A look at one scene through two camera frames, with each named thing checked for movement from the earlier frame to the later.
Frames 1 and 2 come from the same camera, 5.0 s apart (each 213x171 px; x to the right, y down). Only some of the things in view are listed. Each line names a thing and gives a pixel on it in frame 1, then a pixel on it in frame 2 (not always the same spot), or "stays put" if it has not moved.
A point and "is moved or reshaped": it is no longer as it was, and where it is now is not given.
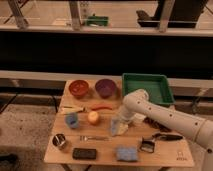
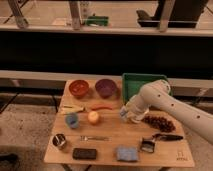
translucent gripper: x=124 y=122 to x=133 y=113
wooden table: x=82 y=132 stays put
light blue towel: x=118 y=127 is moved or reshaped
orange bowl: x=78 y=88 stays put
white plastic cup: x=139 y=117 stays put
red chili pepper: x=104 y=106 stays put
